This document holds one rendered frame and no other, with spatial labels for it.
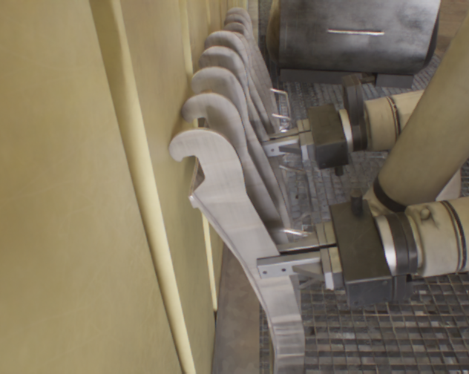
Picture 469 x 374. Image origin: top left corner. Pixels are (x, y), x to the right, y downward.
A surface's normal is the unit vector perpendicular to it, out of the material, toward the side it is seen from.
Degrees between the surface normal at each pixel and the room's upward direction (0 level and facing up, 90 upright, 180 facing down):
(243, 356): 0
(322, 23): 90
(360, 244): 13
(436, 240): 47
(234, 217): 90
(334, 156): 90
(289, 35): 90
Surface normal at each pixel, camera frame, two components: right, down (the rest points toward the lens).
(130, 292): 1.00, 0.00
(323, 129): -0.25, -0.76
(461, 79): -0.82, 0.37
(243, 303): -0.04, -0.78
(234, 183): -0.05, 0.62
